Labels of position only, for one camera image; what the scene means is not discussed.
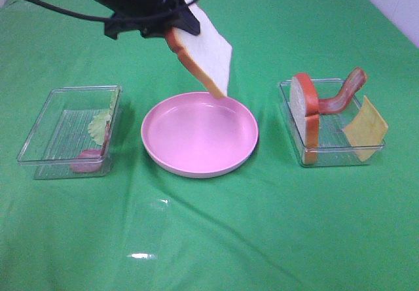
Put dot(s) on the pink round plate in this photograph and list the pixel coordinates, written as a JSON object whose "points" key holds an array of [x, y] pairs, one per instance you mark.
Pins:
{"points": [[197, 136]]}

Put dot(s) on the yellow cheese slice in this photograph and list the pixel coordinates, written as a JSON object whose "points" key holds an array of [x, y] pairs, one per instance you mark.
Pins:
{"points": [[366, 132]]}

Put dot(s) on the left clear plastic tray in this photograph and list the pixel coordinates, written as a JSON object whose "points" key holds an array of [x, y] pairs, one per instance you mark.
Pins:
{"points": [[60, 133]]}

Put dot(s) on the bread slice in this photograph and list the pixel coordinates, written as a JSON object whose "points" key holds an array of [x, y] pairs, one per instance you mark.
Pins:
{"points": [[206, 56], [304, 107]]}

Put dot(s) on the right clear plastic tray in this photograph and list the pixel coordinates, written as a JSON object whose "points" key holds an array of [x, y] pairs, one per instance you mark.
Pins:
{"points": [[333, 147]]}

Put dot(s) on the clear plastic tray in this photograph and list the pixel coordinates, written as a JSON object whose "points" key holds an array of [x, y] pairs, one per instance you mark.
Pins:
{"points": [[60, 133], [333, 147]]}

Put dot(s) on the green lettuce leaf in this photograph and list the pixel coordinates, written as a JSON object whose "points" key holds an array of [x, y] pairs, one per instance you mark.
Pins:
{"points": [[98, 126]]}

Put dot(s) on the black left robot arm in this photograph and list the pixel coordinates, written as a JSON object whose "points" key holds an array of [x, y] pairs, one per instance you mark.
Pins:
{"points": [[152, 18]]}

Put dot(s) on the green tablecloth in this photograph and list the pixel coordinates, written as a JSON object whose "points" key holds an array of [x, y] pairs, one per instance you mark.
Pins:
{"points": [[269, 225]]}

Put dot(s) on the bacon strip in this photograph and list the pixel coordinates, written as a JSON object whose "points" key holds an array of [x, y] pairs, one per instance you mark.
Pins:
{"points": [[91, 160], [352, 84]]}

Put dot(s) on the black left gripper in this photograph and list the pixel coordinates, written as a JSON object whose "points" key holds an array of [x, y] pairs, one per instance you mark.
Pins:
{"points": [[152, 18]]}

